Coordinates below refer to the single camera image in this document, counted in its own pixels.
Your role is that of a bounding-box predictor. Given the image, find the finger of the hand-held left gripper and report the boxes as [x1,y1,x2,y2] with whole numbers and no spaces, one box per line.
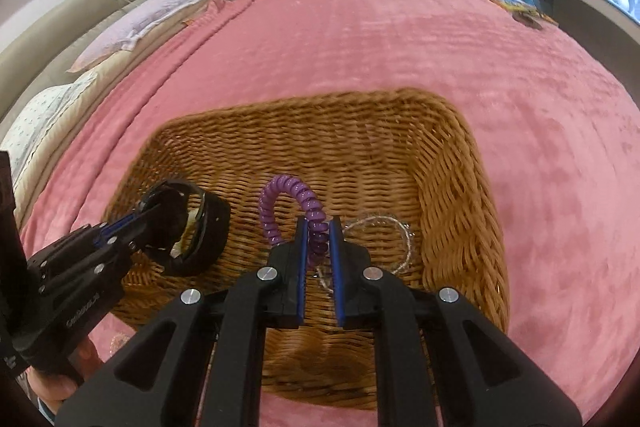
[106,218,190,259]
[96,179,204,243]

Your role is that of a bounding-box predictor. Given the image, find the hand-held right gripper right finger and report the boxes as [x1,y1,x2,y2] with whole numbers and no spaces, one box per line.
[327,216,583,427]

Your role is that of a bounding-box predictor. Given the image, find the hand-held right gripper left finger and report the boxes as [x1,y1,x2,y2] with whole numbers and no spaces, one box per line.
[54,216,307,427]

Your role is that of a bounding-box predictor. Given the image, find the black wide bracelet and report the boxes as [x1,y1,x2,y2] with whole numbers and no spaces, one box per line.
[140,179,232,277]

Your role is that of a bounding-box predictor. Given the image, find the purple spiral hair tie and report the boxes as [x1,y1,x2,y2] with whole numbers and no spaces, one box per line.
[258,175,332,269]

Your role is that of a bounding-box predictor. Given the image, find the clear beaded bracelet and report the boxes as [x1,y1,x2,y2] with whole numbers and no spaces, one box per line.
[315,214,417,294]

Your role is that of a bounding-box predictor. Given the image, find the brown wicker basket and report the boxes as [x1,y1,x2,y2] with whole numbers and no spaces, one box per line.
[102,88,511,412]

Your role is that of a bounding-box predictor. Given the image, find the person's left hand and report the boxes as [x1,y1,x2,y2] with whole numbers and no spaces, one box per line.
[27,338,104,416]

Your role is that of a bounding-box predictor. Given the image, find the white floral pillow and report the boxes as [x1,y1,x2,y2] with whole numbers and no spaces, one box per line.
[0,69,101,188]

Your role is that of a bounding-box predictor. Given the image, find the beige quilt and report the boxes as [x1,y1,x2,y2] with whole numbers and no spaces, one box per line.
[12,4,213,228]

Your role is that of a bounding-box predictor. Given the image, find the purple floral pillow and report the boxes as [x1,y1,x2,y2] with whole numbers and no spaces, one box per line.
[67,0,224,74]

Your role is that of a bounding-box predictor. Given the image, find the beige padded headboard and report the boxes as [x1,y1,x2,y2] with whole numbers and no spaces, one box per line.
[0,0,153,120]

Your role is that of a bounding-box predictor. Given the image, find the colourful flat packet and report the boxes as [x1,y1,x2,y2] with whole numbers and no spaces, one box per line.
[475,0,559,28]

